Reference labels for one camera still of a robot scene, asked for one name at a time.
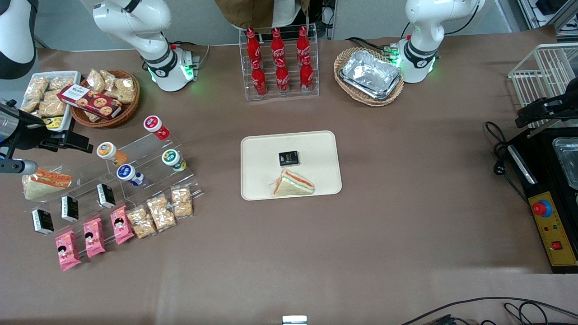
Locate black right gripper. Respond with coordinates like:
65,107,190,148
5,107,93,153

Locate green gum bottle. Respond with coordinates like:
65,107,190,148
162,149,187,172

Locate orange gum bottle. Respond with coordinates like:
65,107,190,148
96,142,128,167

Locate blue gum bottle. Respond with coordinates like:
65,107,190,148
117,164,145,187

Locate red gum bottle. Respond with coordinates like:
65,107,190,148
144,116,171,141

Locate cream plastic tray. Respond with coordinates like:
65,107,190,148
240,130,343,201

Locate metal tray in machine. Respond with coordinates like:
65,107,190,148
552,137,578,190

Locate clear acrylic step stand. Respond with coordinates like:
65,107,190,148
105,132,205,204
22,162,129,237

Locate wrapped triangle sandwich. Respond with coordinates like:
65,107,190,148
22,168,73,201
270,169,316,197

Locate red cookie box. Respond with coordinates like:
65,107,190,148
57,84,123,121

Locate small black box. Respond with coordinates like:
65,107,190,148
278,150,300,168
96,183,117,209
61,195,80,223
31,208,55,236

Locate white rectangular plastic bin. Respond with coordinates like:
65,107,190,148
20,70,82,132

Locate dark brown wicker basket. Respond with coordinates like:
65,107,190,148
70,69,141,130

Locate pink snack pack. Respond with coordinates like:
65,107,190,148
55,230,82,272
82,217,107,259
110,205,135,246

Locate red cola bottle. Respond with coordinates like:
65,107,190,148
270,27,286,67
299,55,315,93
246,28,263,69
275,57,291,96
296,26,312,65
251,59,268,97

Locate clear acrylic bottle rack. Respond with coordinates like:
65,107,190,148
239,24,320,102

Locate person in brown clothing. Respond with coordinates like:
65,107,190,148
214,0,311,31

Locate black chair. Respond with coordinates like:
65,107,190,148
309,0,326,37

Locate light wicker basket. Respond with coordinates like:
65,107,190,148
333,47,405,107

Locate stack of foil trays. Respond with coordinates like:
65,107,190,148
339,50,403,101

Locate black sealing machine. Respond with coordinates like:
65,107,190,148
505,126,578,274

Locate red emergency stop button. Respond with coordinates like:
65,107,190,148
532,200,553,218

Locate yellow control panel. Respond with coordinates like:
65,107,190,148
527,191,578,267

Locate grey arm base cable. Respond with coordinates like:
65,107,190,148
171,41,211,69

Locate black arm base cables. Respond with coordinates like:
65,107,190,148
347,37,399,56

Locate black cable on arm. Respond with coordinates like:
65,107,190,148
444,4,480,36

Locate black power cable with plug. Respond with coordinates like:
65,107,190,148
485,121,530,204

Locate white wire basket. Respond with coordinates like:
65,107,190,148
508,43,578,130

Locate metal shelf frame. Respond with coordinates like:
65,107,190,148
517,0,578,32

